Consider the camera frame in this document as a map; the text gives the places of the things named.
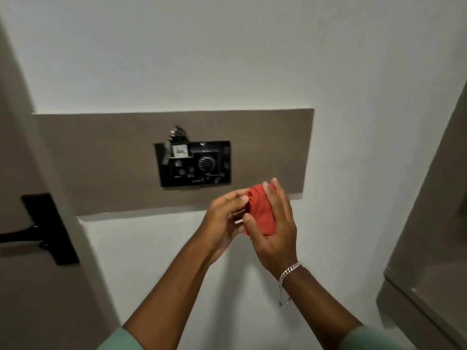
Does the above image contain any person's right hand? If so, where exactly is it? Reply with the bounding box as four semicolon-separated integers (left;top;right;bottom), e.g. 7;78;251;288
242;177;298;280

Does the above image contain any person's left hand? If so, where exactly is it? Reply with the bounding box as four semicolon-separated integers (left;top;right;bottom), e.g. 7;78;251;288
197;189;250;266

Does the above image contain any red cloth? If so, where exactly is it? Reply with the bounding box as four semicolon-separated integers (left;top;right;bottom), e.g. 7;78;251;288
242;184;277;237

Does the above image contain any person's right forearm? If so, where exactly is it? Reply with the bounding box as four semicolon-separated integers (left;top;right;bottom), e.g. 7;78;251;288
275;264;405;350

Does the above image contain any person's left forearm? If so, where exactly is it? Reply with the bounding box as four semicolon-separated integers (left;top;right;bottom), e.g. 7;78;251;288
97;235;228;350

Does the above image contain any key bunch with white tag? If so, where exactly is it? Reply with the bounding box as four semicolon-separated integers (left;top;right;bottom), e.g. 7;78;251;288
162;125;190;165

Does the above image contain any beige cabinet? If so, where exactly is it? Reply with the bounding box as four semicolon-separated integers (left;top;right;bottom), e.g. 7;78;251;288
376;82;467;350

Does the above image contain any beige door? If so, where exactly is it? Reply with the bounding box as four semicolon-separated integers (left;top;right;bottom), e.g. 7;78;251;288
0;18;121;350

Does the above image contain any silver chain bracelet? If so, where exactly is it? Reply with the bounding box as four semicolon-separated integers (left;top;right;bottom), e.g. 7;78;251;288
278;262;303;308

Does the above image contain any black wall switch panel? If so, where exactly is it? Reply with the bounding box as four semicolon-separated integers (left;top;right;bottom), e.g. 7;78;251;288
154;140;232;188

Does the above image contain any brown wooden wall panel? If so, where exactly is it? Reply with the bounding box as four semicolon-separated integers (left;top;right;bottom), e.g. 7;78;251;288
33;108;314;217

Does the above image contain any black door handle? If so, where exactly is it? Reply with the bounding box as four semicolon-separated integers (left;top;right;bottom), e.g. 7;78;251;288
0;193;80;266

